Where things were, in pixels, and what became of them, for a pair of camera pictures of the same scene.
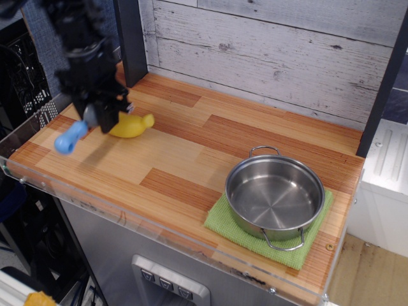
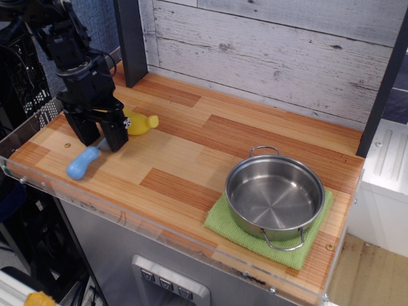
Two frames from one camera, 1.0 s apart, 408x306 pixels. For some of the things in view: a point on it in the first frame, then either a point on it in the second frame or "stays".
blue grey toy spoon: [65, 142] to [77, 166]
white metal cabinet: [379, 215] stays
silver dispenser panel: [156, 284] stays
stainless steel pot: [274, 196] stays
